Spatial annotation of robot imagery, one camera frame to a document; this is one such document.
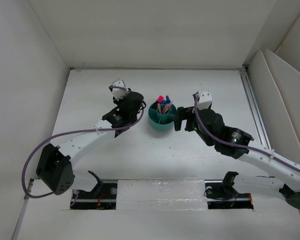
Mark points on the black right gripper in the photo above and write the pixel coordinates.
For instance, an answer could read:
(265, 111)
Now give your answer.
(183, 113)

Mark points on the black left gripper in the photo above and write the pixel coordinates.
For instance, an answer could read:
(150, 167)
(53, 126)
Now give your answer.
(118, 102)

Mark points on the red translucent pen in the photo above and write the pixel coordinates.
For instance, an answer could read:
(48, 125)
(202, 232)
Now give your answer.
(167, 107)

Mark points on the clear blue-capped spray bottle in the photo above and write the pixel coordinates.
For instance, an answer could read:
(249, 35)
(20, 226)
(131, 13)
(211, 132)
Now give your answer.
(167, 99)

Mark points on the purple translucent pen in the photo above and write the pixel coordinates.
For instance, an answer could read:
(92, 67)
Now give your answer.
(159, 110)

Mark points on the pink capped black highlighter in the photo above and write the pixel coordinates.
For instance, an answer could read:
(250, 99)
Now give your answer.
(160, 99)

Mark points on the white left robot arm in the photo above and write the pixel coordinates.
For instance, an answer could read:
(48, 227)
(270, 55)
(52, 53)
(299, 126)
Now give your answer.
(55, 166)

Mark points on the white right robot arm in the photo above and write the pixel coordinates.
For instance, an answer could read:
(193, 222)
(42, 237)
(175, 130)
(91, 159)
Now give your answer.
(283, 179)

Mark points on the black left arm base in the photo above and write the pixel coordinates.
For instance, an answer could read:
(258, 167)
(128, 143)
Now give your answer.
(103, 195)

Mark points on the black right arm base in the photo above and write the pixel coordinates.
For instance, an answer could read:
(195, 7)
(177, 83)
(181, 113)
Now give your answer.
(221, 194)

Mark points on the teal round divided organizer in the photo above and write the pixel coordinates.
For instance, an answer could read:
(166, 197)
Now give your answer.
(161, 122)

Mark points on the white foam boards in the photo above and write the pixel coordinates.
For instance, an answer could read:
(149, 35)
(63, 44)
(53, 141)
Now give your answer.
(276, 88)

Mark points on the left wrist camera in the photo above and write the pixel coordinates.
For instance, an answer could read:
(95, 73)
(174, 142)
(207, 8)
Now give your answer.
(118, 89)

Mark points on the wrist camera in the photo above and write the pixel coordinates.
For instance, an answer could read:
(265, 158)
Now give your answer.
(118, 89)
(205, 99)

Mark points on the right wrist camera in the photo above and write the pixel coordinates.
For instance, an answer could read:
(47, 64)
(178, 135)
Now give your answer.
(205, 99)

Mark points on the aluminium rail right side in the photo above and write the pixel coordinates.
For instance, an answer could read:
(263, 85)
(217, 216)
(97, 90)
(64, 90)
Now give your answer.
(252, 102)

